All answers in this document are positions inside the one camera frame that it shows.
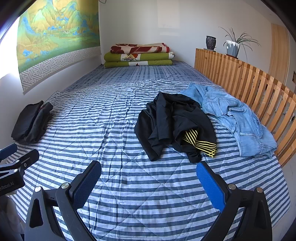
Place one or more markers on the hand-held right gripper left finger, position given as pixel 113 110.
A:
pixel 85 185

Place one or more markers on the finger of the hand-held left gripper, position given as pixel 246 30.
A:
pixel 9 150
pixel 27 158

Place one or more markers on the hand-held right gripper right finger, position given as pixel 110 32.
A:
pixel 211 185

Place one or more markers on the black garment with yellow stripes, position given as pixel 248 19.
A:
pixel 166 115

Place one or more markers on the folded black clothes pile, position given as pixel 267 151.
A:
pixel 27 122

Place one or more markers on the blue white striped bed quilt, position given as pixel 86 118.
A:
pixel 104 115

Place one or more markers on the light blue denim shirt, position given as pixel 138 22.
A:
pixel 242 120

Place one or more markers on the spider plant in white pot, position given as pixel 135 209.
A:
pixel 232 48

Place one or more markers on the folded green quilt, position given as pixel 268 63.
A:
pixel 148 60

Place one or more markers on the dark ceramic vase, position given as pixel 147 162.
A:
pixel 211 42

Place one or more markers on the light wooden door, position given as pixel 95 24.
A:
pixel 278 51

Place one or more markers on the wooden slatted bed rail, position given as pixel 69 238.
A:
pixel 254 78

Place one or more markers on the landscape painting wall tapestry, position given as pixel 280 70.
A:
pixel 57 27

